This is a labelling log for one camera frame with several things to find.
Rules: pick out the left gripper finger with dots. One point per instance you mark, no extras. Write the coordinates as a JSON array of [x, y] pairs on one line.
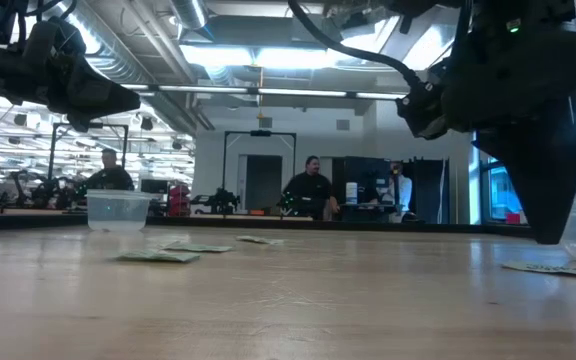
[[103, 97]]

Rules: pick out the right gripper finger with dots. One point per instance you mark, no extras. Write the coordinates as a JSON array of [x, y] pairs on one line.
[[543, 180]]

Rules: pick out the green white sweetener packet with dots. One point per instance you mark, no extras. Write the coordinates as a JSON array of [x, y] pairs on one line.
[[260, 240], [558, 269], [158, 256], [198, 247]]

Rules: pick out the black background robot arm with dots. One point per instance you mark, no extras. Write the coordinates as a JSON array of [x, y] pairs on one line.
[[222, 201]]

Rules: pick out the person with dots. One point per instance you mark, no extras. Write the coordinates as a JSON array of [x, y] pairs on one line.
[[112, 175], [310, 190], [400, 190]]

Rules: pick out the black computer monitor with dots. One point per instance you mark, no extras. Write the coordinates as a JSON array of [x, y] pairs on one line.
[[154, 186]]

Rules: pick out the red equipment box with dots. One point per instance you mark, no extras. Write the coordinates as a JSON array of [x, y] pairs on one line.
[[179, 199]]

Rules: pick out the ceiling light strip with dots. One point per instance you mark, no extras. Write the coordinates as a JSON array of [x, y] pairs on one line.
[[268, 91]]

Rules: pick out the white wipes canister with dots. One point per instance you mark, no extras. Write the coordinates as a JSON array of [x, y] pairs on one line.
[[351, 193]]

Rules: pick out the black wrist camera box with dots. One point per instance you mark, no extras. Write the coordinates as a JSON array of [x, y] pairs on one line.
[[420, 112]]

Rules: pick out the silver ventilation duct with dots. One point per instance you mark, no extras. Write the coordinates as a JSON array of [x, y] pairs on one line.
[[190, 12]]

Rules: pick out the black gantry frame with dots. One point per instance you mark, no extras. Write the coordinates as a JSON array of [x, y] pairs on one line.
[[260, 133]]

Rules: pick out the black aluminium table frame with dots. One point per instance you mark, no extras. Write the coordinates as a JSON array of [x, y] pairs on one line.
[[318, 223]]

